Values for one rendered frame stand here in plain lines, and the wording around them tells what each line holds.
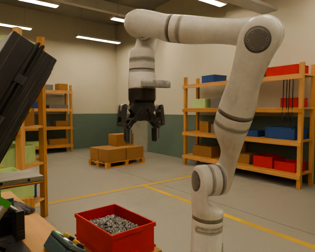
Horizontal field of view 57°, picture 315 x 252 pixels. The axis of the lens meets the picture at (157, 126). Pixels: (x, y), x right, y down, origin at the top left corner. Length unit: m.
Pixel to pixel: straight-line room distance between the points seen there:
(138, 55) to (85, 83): 10.14
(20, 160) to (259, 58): 3.22
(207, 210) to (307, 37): 5.69
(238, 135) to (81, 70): 10.28
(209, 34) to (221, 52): 6.74
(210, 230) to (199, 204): 0.08
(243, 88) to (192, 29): 0.19
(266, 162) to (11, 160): 4.42
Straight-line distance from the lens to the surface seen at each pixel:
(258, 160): 6.12
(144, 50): 0.79
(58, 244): 1.08
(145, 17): 0.78
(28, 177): 1.20
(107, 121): 11.24
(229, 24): 0.76
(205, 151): 7.05
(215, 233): 0.90
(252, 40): 0.68
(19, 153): 3.64
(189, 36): 0.75
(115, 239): 1.17
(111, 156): 7.04
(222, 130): 0.75
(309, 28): 6.38
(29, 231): 1.33
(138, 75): 0.77
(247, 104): 0.72
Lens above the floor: 1.38
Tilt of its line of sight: 3 degrees down
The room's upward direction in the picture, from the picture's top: straight up
